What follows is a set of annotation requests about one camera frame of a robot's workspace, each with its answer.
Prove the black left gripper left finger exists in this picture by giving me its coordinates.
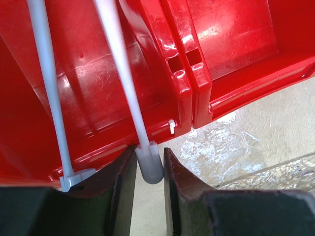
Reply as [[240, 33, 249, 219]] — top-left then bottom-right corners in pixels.
[[0, 146, 137, 236]]

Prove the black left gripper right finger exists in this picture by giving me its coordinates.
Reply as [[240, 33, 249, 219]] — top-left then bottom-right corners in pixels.
[[163, 148, 315, 236]]

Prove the white toothbrush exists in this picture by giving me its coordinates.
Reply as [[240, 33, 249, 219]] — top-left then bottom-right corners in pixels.
[[94, 0, 164, 184]]

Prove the clear textured oval tray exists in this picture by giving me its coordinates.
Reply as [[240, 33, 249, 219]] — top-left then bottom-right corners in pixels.
[[216, 152, 315, 191]]

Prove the red left bin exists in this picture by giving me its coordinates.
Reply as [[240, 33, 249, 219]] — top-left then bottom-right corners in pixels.
[[0, 0, 192, 187]]

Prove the red bin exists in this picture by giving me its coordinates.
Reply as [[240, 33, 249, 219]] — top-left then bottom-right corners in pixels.
[[0, 0, 192, 187], [162, 0, 315, 128]]

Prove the red middle bin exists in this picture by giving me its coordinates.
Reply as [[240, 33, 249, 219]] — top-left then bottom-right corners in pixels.
[[162, 0, 315, 128]]

